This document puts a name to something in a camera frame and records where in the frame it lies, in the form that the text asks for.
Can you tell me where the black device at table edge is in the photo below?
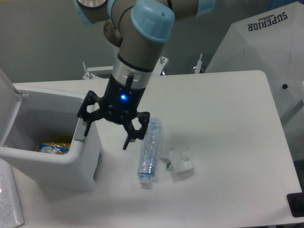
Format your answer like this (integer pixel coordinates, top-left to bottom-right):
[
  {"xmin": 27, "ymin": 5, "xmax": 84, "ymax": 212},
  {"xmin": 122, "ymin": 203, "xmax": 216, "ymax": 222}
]
[{"xmin": 287, "ymin": 192, "xmax": 304, "ymax": 218}]

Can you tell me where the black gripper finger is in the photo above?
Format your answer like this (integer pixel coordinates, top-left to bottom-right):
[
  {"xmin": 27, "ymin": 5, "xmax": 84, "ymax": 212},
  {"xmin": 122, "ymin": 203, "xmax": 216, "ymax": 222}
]
[
  {"xmin": 122, "ymin": 111, "xmax": 151, "ymax": 151},
  {"xmin": 76, "ymin": 90, "xmax": 105, "ymax": 137}
]

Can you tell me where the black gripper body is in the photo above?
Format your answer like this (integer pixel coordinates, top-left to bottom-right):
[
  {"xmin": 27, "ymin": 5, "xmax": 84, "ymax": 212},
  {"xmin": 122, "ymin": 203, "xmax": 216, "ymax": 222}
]
[{"xmin": 98, "ymin": 76, "xmax": 146, "ymax": 124}]

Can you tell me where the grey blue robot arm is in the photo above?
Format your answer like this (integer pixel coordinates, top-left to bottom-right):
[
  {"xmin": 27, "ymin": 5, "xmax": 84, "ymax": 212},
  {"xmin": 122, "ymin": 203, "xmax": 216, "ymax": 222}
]
[{"xmin": 74, "ymin": 0, "xmax": 215, "ymax": 146}]

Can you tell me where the crushed clear plastic bottle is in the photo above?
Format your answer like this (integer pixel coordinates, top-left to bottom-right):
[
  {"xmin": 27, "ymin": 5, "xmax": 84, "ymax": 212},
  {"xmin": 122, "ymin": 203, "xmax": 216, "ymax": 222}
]
[{"xmin": 137, "ymin": 118, "xmax": 162, "ymax": 185}]

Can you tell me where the white umbrella with lettering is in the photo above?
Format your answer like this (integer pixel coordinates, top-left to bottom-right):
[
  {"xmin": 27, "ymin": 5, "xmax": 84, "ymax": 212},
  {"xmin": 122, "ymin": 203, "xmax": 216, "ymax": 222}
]
[{"xmin": 206, "ymin": 1, "xmax": 304, "ymax": 116}]

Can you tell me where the white paper sheet stack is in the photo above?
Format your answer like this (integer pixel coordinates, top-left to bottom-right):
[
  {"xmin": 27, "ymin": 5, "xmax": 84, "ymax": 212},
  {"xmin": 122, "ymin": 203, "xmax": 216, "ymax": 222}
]
[{"xmin": 0, "ymin": 159, "xmax": 25, "ymax": 228}]

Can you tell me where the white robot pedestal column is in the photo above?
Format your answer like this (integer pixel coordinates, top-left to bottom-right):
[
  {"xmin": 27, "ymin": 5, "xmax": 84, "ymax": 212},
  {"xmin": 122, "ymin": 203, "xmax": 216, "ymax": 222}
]
[{"xmin": 104, "ymin": 19, "xmax": 123, "ymax": 48}]

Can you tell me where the crumpled white paper wrapper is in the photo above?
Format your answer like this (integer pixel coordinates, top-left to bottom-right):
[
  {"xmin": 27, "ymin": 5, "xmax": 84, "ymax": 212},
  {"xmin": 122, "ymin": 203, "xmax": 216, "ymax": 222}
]
[{"xmin": 159, "ymin": 146, "xmax": 195, "ymax": 172}]

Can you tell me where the white push-lid trash can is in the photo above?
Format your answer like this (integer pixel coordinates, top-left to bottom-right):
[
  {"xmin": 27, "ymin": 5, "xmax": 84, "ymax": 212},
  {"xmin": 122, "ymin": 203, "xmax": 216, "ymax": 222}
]
[{"xmin": 0, "ymin": 73, "xmax": 102, "ymax": 191}]

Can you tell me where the snack packaging inside bin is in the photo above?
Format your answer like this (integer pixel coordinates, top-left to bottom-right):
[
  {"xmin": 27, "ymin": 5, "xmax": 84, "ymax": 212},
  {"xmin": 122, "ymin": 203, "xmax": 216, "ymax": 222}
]
[{"xmin": 35, "ymin": 136, "xmax": 73, "ymax": 155}]

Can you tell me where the white metal mounting bracket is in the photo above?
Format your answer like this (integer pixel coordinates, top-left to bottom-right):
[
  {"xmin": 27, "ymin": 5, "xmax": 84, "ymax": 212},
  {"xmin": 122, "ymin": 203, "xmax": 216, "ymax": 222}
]
[{"xmin": 82, "ymin": 56, "xmax": 169, "ymax": 80}]

